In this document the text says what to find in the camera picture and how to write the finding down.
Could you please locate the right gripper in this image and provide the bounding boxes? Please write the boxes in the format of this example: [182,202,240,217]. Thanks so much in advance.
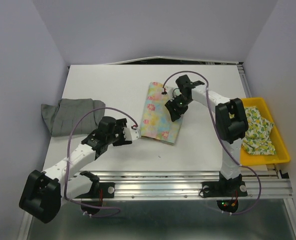
[164,94,191,122]

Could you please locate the pastel floral skirt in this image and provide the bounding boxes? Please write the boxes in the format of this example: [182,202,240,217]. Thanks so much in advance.
[140,81,183,145]

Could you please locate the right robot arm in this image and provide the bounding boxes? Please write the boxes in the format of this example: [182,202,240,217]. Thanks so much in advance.
[162,71,249,198]

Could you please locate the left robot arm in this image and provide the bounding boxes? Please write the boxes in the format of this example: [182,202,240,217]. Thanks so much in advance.
[19,116,141,223]

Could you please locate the folded grey skirt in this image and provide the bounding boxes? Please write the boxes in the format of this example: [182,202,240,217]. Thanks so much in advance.
[41,98,105,137]

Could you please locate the lemon print skirt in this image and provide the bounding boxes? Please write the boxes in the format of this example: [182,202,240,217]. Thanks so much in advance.
[242,106,276,156]

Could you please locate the yellow plastic tray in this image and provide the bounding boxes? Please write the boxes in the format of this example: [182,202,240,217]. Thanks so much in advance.
[241,97,291,166]

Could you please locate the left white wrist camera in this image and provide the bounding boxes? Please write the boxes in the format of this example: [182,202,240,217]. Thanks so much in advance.
[123,127,141,142]

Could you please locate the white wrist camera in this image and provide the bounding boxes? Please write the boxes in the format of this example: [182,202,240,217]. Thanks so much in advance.
[172,87,181,98]
[123,127,141,142]

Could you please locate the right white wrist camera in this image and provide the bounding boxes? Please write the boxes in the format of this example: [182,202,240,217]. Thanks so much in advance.
[172,87,181,98]

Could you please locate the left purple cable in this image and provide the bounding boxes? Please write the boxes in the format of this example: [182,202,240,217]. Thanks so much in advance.
[64,107,140,218]

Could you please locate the purple cable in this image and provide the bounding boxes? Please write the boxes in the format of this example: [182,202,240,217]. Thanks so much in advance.
[64,107,140,218]
[161,70,261,216]

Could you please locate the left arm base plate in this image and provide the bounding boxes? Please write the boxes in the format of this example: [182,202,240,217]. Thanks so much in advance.
[67,171,120,218]

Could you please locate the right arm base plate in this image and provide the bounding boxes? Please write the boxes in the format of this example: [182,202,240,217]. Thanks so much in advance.
[199,181,248,215]

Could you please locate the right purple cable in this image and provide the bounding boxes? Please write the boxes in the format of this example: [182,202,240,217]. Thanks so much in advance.
[161,70,261,216]

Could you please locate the aluminium rail frame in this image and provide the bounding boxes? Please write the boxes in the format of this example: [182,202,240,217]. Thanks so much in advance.
[17,170,296,240]

